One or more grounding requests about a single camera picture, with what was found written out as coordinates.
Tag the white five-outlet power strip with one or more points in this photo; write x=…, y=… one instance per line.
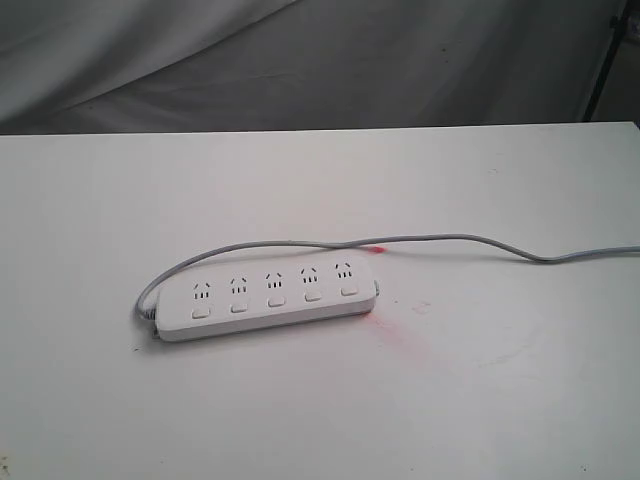
x=237, y=296

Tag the grey backdrop cloth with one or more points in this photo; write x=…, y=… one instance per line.
x=72, y=67

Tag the black tripod stand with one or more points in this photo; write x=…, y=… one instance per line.
x=607, y=55

